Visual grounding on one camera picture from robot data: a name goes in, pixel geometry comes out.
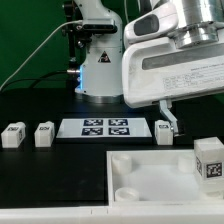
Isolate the white cable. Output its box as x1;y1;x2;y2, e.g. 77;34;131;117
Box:
0;20;84;92

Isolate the black camera stand pole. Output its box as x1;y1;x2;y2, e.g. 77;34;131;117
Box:
62;0;83;70

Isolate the black cable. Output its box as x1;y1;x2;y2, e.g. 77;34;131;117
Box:
0;69;81;93

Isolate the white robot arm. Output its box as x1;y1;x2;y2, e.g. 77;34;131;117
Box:
74;0;224;136

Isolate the white fiducial marker plate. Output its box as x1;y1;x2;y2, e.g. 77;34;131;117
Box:
57;118;152;139

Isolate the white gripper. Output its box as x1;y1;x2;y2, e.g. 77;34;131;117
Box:
122;33;224;137

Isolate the white L-shaped obstacle fence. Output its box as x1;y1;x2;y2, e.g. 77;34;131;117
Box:
0;201;224;224

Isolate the white square table top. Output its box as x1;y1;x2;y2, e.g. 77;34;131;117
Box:
107;150;224;206

